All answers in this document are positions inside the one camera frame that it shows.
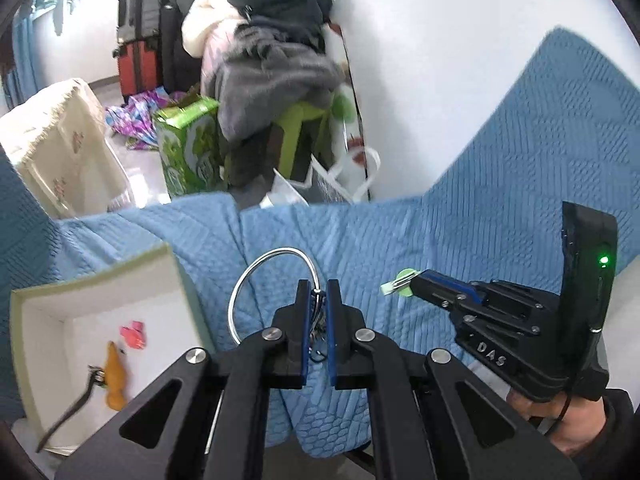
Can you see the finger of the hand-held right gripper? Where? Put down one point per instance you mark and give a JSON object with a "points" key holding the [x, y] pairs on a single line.
{"points": [[450, 282], [435, 300]]}

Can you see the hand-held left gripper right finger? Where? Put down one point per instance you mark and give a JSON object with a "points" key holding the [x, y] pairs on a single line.
{"points": [[334, 335]]}

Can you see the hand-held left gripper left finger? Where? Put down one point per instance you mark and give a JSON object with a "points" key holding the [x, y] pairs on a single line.
{"points": [[300, 335]]}

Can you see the green hair clip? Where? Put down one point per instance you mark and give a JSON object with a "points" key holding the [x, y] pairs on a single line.
{"points": [[400, 282]]}

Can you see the pink hair clip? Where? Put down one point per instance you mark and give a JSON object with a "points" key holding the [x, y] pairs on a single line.
{"points": [[134, 335]]}

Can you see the orange gourd pendant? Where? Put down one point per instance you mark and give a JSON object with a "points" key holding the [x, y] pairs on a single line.
{"points": [[115, 375]]}

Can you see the pale green box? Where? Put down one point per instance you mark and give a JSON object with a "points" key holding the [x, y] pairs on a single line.
{"points": [[45, 310]]}

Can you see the person's right forearm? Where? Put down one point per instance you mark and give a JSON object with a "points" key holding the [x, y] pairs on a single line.
{"points": [[612, 435]]}

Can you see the person's right hand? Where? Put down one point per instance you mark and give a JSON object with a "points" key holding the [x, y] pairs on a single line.
{"points": [[565, 425]]}

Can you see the blue quilted blanket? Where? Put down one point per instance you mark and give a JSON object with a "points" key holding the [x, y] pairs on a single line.
{"points": [[450, 230]]}

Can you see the white carrier bag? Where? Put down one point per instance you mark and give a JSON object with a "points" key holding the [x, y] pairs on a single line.
{"points": [[330, 185]]}

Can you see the floral printed board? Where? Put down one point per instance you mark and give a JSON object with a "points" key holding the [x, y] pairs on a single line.
{"points": [[352, 125]]}

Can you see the green plastic stool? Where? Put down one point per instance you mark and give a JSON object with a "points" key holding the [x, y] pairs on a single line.
{"points": [[300, 130]]}

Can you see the green printed carton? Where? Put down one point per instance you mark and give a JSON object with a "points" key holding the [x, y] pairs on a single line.
{"points": [[190, 150]]}

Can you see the colourful crumpled cloth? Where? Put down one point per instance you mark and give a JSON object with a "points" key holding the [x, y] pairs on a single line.
{"points": [[135, 120]]}

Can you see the pile of clothes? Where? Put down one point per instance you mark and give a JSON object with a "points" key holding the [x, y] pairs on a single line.
{"points": [[270, 55]]}

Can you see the cream lace covered cabinet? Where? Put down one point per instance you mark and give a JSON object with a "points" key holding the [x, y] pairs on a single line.
{"points": [[65, 135]]}

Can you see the red suitcase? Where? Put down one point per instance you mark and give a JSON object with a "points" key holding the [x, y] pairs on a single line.
{"points": [[140, 67]]}

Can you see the black suitcase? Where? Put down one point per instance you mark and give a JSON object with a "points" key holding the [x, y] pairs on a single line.
{"points": [[177, 45]]}

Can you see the grey suitcase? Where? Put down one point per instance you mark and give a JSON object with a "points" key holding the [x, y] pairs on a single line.
{"points": [[142, 7]]}

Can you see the blue curtain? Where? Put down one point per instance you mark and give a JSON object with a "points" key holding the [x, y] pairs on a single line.
{"points": [[25, 60]]}

